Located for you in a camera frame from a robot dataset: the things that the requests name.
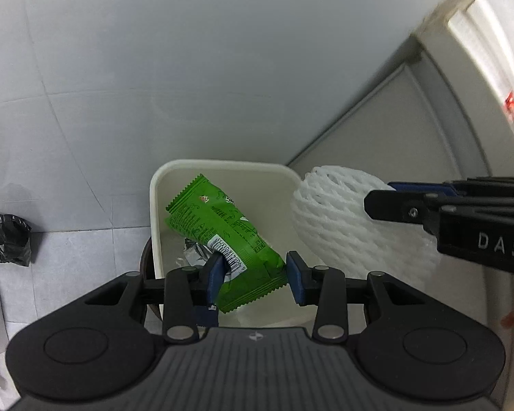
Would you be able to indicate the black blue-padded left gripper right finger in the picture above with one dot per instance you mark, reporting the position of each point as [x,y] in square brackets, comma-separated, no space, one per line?
[330,290]

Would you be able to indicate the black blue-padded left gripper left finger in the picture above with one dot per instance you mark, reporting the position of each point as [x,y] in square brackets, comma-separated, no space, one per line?
[188,297]

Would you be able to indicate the white plastic trash bin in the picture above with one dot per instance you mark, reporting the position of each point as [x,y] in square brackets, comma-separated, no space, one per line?
[243,210]

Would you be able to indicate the green snack wrapper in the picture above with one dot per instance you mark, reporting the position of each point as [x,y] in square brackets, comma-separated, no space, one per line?
[203,213]

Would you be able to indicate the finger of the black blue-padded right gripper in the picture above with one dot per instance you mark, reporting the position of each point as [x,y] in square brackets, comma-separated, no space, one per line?
[403,202]

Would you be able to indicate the black plastic garbage bag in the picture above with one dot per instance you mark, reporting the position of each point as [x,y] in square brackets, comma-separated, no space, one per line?
[15,234]

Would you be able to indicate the white foam fruit net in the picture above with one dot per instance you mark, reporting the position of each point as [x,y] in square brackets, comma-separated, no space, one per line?
[328,214]

